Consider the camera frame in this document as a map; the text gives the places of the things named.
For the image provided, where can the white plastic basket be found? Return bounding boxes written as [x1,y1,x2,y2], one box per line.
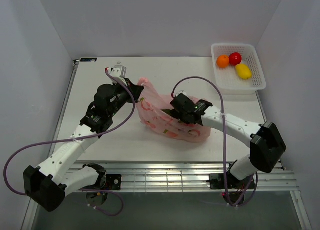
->
[211,43,267,95]

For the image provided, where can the red fake apple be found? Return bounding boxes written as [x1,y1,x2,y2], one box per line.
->
[228,52,242,66]

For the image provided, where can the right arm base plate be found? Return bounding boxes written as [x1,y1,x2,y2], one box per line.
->
[206,173,256,190]

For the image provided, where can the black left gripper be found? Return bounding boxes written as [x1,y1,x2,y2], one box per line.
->
[108,78,144,118]

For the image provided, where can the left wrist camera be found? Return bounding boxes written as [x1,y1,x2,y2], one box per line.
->
[105,65,127,79]

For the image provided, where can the pink plastic bag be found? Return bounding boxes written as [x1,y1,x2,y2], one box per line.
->
[135,77,211,143]

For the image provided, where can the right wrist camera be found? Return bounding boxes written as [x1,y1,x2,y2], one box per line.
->
[171,90,189,98]

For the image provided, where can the aluminium frame rails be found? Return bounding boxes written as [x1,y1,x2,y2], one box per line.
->
[31,161,301,193]

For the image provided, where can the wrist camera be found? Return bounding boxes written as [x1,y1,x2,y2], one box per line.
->
[171,90,189,98]
[105,65,127,79]

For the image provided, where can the orange fake fruit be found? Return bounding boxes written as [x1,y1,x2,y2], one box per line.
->
[216,54,230,68]

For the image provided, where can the yellow fake lemon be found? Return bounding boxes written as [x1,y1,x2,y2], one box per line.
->
[235,63,252,80]

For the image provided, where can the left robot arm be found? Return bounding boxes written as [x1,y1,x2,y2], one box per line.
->
[23,78,144,212]

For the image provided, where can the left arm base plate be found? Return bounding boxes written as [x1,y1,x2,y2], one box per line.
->
[82,174,122,191]

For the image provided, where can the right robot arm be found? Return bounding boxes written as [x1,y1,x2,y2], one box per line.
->
[170,93,287,189]

